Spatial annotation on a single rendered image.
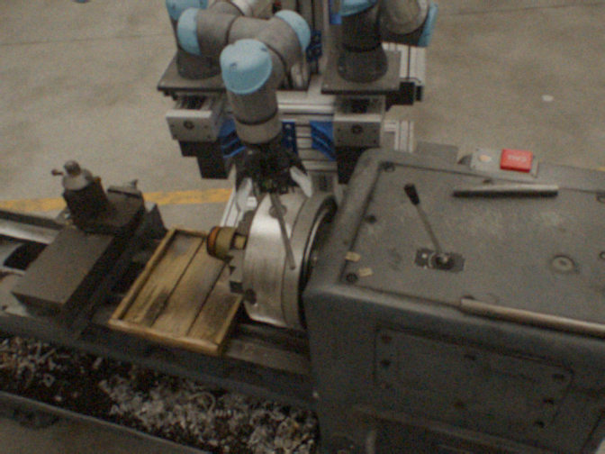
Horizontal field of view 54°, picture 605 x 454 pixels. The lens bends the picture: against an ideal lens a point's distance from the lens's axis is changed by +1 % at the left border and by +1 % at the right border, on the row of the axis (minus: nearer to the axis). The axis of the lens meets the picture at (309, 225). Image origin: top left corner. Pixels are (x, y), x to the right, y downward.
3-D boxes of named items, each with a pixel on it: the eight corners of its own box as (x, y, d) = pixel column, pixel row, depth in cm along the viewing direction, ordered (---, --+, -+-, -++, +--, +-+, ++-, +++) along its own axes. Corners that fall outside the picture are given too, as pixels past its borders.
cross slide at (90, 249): (153, 201, 175) (148, 190, 172) (70, 315, 147) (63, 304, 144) (104, 193, 180) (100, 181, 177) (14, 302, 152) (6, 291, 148)
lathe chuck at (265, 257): (330, 247, 155) (320, 161, 131) (293, 351, 137) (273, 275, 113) (298, 240, 158) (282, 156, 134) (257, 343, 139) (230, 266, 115)
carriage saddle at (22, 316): (164, 216, 179) (159, 202, 175) (77, 341, 149) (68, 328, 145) (80, 200, 187) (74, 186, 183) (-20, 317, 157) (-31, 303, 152)
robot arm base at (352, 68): (339, 55, 181) (338, 24, 174) (389, 56, 178) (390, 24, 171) (333, 82, 170) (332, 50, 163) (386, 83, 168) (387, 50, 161)
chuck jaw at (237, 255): (276, 253, 132) (256, 287, 123) (277, 270, 135) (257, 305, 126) (231, 245, 135) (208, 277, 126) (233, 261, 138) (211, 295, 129)
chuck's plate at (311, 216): (343, 249, 154) (335, 163, 130) (307, 355, 136) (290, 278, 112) (330, 247, 155) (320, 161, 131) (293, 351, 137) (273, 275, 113)
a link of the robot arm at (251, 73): (280, 38, 88) (253, 72, 84) (290, 97, 97) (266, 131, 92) (235, 30, 91) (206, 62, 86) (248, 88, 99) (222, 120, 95)
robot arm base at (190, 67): (185, 54, 188) (177, 24, 181) (230, 55, 186) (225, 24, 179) (170, 79, 178) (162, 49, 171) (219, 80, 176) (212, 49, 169)
